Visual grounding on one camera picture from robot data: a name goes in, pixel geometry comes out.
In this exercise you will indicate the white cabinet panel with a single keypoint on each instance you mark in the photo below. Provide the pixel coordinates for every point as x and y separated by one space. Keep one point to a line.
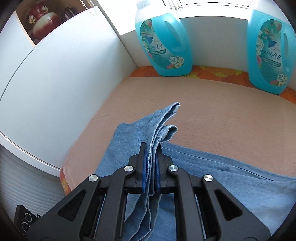
58 87

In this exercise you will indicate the left blue detergent bottle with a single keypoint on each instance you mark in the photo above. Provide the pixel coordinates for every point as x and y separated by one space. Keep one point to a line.
163 39

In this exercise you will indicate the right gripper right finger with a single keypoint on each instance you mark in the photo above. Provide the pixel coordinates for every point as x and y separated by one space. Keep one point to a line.
204 209

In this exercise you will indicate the red white ceramic jar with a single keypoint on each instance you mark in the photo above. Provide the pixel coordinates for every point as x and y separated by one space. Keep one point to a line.
43 20

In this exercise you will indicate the blue detergent bottle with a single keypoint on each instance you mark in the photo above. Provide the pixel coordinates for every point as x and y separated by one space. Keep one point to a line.
163 39
270 52

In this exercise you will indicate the right blue detergent bottle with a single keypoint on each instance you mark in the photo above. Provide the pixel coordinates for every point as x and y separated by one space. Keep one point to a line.
270 52

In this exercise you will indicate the pink towel mat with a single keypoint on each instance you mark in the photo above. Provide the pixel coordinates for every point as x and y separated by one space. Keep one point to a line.
185 111

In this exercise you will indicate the blue denim pants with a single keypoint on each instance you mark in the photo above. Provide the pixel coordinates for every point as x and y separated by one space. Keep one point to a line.
151 215

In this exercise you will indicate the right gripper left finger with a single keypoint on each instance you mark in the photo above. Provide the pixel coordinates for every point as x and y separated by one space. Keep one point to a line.
95 209

